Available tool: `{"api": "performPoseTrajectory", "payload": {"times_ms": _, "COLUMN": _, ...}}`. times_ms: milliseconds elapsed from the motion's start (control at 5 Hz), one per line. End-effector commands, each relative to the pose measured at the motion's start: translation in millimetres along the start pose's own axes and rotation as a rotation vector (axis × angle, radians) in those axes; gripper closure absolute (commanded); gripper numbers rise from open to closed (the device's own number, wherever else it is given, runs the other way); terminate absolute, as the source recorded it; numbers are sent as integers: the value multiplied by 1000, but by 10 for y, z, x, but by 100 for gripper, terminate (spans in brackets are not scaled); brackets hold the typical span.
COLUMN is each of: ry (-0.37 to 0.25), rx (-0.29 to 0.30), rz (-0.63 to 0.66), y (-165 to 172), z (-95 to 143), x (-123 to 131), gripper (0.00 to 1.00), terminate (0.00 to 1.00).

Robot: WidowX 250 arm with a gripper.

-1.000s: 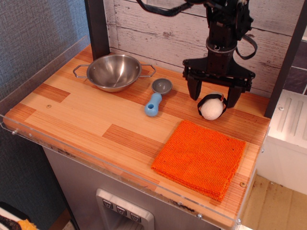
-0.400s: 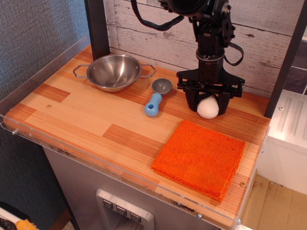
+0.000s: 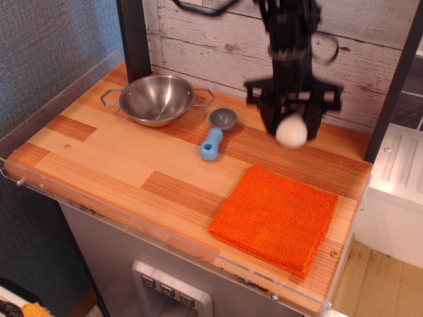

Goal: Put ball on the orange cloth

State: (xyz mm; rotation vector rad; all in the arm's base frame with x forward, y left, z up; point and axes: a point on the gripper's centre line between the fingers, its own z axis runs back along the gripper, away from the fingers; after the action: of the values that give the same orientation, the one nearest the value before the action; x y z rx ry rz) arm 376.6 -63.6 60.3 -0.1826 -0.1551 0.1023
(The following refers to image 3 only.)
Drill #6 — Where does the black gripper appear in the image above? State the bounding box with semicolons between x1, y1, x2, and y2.
245;55;343;141

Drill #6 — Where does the white plush egg black band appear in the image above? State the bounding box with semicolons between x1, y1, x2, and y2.
276;113;307;149

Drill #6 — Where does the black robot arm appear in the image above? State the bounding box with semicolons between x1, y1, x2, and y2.
245;1;344;140

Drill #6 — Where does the orange folded cloth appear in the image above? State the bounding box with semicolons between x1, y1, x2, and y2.
208;166;339;278

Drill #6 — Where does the blue grey toy scoop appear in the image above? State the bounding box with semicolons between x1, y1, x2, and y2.
199;108;238;161

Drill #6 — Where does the white toy sink unit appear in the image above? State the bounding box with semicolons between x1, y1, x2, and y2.
353;124;422;267

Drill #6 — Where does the silver dispenser panel with buttons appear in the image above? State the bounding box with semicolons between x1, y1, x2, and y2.
132;260;213;316

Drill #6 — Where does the grey toy fridge cabinet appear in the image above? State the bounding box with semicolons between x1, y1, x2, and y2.
59;203;300;316

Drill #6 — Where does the yellow black object bottom corner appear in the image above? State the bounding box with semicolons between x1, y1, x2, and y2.
1;299;52;317

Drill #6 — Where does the stainless steel bowl with handles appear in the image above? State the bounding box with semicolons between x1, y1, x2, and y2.
100;75;199;127

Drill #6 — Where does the dark right shelf post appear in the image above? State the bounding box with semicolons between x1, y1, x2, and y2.
364;1;422;163

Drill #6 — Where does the dark shelf post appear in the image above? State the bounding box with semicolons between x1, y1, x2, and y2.
116;0;152;83
364;1;422;163

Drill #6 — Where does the black braided cable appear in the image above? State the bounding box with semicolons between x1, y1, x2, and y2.
170;0;255;17

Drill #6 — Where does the dark left shelf post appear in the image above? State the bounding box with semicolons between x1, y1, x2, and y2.
116;0;152;83

